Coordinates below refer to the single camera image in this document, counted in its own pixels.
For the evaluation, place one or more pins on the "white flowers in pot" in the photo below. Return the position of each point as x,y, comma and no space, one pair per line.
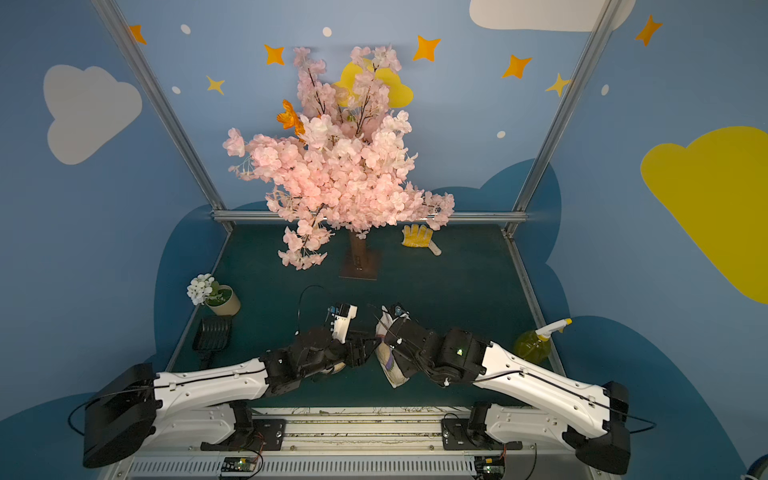
204,289

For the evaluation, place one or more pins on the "pink cherry blossom tree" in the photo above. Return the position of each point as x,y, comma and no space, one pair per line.
349,170

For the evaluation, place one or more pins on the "yellow dotted work glove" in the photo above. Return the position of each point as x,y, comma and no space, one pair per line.
419,236

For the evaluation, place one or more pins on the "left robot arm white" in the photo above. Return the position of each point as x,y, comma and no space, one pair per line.
140,403

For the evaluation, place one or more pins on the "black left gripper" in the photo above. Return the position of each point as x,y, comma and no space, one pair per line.
346,349

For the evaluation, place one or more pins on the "brown metal tree base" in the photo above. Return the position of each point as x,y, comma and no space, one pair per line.
361,266

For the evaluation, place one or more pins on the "orange butterfly decoration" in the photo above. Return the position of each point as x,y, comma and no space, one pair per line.
289,119

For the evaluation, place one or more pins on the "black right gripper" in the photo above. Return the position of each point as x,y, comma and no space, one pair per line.
396,337

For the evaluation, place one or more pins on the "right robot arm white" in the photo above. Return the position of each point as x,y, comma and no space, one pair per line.
589,419

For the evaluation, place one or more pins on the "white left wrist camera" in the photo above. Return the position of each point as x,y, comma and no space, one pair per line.
341,316

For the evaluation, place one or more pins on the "yellow green spray bottle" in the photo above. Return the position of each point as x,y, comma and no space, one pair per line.
535,346

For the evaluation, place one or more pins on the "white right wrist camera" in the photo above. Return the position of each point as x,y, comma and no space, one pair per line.
396,312

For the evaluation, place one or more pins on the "black plastic scoop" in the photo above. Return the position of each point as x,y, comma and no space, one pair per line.
212,336

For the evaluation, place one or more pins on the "aluminium frame post left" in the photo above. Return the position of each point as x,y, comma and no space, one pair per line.
119,30

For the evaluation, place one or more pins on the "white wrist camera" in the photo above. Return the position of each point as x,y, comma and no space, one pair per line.
341,316
396,312

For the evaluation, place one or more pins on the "aluminium frame post right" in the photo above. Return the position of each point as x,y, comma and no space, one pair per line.
591,54

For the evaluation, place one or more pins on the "white purple oats bag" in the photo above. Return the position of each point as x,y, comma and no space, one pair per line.
385,354

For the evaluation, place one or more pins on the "aluminium frame post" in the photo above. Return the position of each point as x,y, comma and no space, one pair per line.
119,30
591,54

